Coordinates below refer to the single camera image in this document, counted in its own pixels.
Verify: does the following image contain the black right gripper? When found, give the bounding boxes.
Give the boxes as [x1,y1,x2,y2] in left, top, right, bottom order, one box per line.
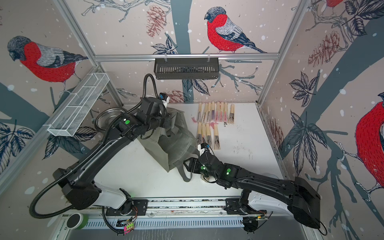
[182,155,220,180]

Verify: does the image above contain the olive green tote bag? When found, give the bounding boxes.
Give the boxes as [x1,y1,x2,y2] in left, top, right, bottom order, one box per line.
[139,107,199,183]

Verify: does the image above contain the colourful floral folding fan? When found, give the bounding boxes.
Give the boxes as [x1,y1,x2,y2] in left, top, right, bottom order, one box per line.
[206,122,217,148]

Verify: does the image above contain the grey white folding fan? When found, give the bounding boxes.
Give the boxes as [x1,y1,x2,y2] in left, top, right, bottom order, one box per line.
[228,104,235,125]

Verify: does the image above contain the purple folding fan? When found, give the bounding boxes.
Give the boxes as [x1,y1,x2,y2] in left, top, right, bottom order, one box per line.
[211,102,216,121]

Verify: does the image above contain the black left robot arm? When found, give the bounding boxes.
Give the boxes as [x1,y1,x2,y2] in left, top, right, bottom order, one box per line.
[54,94,171,212]

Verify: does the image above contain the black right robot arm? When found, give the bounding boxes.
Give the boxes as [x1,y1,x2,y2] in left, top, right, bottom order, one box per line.
[183,149,322,229]

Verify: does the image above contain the glass spice jar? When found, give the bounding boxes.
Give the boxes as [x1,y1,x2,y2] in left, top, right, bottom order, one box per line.
[201,175,210,183]

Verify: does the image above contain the black hanging shelf basket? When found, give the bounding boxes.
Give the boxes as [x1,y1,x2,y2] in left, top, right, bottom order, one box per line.
[154,58,220,80]

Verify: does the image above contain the pink circuit board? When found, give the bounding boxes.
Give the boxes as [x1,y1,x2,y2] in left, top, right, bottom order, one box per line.
[116,220,135,235]

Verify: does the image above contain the green tape roll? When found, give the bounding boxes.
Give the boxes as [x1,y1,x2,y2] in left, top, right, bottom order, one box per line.
[67,213,89,230]

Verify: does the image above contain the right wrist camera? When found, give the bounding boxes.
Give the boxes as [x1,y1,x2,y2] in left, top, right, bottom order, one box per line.
[197,143,210,156]

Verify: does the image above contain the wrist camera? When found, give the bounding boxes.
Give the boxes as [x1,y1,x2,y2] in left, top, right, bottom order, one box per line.
[197,143,210,156]
[159,93,170,108]

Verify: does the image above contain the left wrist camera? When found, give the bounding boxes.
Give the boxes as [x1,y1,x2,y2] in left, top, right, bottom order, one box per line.
[159,93,170,108]

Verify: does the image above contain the aluminium mounting rail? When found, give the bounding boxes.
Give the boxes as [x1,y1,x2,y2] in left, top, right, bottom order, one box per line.
[64,196,313,218]

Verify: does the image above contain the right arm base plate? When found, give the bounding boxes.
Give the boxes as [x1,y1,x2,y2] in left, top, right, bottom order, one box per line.
[224,198,267,216]

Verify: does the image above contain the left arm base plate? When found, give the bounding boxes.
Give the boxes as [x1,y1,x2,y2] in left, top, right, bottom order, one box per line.
[105,199,149,217]

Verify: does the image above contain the white wire mesh basket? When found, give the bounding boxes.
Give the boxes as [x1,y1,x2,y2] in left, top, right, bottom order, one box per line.
[48,73,110,137]

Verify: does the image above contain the black corrugated cable hose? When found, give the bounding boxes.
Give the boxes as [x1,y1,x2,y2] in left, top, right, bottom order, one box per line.
[29,73,160,219]

